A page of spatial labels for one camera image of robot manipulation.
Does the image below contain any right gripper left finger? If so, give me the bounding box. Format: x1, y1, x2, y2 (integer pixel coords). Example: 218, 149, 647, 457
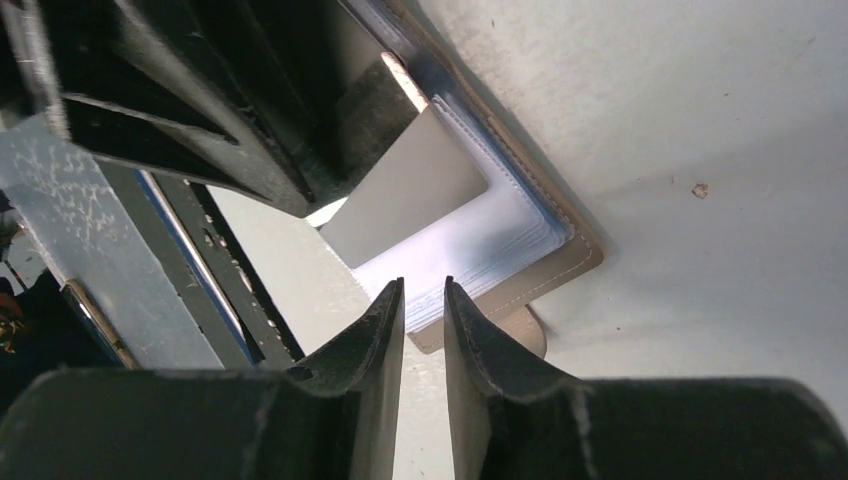
1, 279, 404, 479

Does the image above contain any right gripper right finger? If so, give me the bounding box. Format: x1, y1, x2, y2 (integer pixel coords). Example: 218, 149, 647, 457
444, 280, 847, 479

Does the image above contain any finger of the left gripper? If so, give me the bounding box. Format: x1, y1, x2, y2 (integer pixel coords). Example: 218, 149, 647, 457
61, 94, 317, 218
13, 1, 389, 193

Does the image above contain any black card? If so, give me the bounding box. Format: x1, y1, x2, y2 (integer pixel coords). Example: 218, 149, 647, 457
320, 52, 489, 269

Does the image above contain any beige leather card holder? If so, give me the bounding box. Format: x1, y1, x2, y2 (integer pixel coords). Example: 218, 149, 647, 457
336, 1, 604, 354

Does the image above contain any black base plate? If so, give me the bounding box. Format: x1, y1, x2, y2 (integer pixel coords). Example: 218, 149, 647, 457
100, 163, 304, 370

